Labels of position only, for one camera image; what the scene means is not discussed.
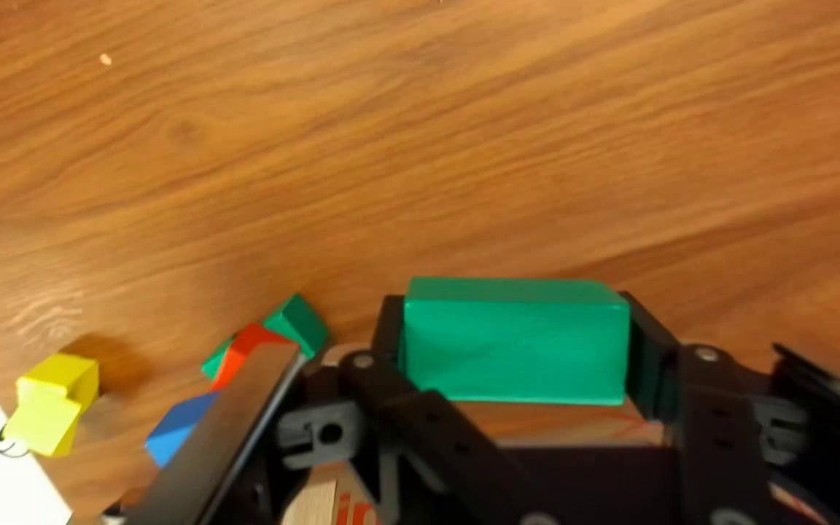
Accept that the green rectangular block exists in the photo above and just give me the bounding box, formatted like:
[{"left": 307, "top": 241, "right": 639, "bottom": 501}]
[{"left": 400, "top": 275, "right": 633, "bottom": 409}]

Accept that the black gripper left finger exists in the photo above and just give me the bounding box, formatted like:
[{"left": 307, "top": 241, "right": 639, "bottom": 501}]
[{"left": 334, "top": 292, "right": 560, "bottom": 525}]

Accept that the blue block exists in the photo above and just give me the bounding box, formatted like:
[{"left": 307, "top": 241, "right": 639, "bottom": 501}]
[{"left": 139, "top": 387, "right": 225, "bottom": 472}]

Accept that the small green block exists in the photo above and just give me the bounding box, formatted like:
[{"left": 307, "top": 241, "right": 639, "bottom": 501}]
[{"left": 196, "top": 292, "right": 333, "bottom": 384}]

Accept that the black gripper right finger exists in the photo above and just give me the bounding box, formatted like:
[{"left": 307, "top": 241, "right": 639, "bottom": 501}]
[{"left": 620, "top": 289, "right": 772, "bottom": 525}]

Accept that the red block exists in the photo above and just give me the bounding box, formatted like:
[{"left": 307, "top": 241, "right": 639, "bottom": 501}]
[{"left": 210, "top": 322, "right": 292, "bottom": 394}]

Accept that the yellow notched block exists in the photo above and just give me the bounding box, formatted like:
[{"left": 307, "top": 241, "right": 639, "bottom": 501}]
[{"left": 0, "top": 349, "right": 104, "bottom": 462}]

